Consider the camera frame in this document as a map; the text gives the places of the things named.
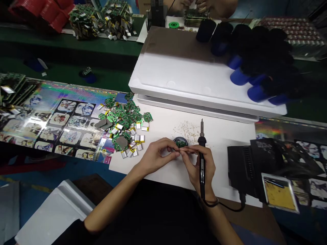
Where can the heap of boards with batteries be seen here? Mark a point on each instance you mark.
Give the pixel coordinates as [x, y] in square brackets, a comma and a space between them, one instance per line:
[102, 19]

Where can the holographic cartoon sticker sheet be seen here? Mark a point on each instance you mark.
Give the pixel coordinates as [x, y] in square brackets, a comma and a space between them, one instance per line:
[51, 122]
[301, 143]

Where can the blue square pad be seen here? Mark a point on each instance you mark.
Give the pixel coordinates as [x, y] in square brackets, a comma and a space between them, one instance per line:
[121, 98]

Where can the grey sheet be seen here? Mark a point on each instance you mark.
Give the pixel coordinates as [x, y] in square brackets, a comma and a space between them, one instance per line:
[9, 211]

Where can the pile of green circuit boards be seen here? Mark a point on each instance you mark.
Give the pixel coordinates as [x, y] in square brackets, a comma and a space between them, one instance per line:
[122, 122]

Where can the white foam box base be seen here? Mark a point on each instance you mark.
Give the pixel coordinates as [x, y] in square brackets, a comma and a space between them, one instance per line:
[204, 111]

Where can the white paper sheet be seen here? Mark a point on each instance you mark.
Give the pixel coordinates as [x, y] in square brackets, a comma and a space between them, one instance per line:
[168, 120]

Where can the group of blue black cylinders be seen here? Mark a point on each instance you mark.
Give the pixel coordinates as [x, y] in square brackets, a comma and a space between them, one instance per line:
[260, 56]

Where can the metal tray with yellow sponge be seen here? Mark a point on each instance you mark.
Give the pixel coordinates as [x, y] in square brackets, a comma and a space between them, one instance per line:
[279, 194]

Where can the person's right hand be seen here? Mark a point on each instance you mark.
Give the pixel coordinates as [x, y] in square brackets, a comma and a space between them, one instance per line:
[208, 168]

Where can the blue cap with circuit board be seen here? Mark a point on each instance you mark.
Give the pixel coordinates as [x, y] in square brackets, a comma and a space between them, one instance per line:
[88, 75]

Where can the blue holder with white blade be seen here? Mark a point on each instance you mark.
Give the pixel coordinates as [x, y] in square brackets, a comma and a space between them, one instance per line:
[35, 65]

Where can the tray of red silver cells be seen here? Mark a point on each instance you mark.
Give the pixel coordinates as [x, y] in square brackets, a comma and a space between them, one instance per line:
[299, 35]

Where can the white foam tray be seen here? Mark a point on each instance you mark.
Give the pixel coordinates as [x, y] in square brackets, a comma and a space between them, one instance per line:
[56, 214]

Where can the row of green board strips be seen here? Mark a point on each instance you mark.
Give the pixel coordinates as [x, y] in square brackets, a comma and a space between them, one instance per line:
[15, 86]

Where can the person's body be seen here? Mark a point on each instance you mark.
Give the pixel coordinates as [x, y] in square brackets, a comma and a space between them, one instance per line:
[158, 219]

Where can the black upright device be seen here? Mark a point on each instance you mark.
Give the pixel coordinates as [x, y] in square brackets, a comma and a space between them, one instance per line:
[158, 12]

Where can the black soldering station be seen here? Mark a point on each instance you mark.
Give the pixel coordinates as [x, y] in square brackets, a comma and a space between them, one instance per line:
[245, 163]

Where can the white foam box lid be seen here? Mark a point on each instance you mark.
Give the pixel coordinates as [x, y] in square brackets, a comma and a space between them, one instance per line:
[184, 66]

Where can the round black speaker with board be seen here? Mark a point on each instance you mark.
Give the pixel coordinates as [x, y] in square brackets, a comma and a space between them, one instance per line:
[181, 143]

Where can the stack of red packets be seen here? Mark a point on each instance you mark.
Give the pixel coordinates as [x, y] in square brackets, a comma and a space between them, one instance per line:
[41, 12]

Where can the green solder spool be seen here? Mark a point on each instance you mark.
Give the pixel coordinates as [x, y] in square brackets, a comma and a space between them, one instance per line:
[174, 25]

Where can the stack of long circuit boards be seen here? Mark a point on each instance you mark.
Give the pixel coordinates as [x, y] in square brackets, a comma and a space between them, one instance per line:
[194, 18]

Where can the person's left hand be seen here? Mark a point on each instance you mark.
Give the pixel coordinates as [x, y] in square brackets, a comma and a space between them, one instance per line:
[153, 155]

